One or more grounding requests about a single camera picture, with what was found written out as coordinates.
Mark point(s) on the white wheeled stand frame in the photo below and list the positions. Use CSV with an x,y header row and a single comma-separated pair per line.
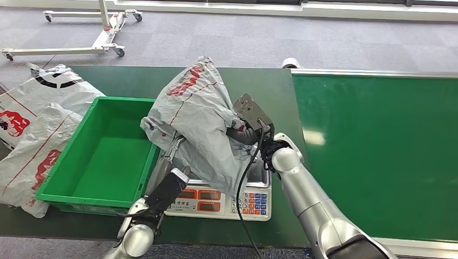
x,y
105,35

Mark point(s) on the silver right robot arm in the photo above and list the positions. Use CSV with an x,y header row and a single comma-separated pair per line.
x,y
315,203

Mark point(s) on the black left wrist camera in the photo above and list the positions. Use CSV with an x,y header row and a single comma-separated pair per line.
x,y
168,191

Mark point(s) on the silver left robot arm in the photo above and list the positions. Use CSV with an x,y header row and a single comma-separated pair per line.
x,y
137,239

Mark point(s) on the white mailer bag black print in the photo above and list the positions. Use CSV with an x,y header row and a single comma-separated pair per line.
x,y
53,91

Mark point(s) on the white weighing scale steel tray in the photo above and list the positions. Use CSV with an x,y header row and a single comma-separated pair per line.
x,y
211,203

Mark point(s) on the white mailer bag red print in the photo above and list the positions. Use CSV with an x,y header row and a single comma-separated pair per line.
x,y
32,150

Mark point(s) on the green conveyor belt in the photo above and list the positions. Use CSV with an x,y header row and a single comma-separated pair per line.
x,y
375,143

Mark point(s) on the green plastic basket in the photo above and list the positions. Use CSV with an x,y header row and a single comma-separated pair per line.
x,y
107,164

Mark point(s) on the grey plastic mailer package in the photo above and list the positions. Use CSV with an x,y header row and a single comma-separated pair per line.
x,y
200,121

